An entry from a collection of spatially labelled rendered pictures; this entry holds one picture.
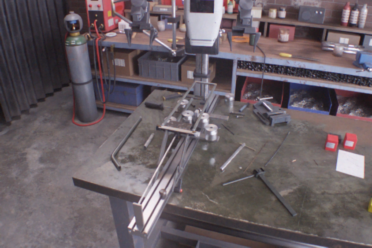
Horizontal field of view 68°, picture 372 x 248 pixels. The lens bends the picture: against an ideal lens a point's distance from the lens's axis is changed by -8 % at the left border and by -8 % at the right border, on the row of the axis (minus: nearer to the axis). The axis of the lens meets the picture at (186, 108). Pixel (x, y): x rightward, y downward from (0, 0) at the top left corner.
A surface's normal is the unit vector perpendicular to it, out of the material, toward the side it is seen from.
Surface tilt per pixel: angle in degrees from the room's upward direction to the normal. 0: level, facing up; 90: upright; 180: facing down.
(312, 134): 0
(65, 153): 0
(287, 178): 0
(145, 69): 90
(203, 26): 90
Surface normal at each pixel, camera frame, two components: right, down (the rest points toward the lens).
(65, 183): 0.00, -0.88
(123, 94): -0.31, 0.46
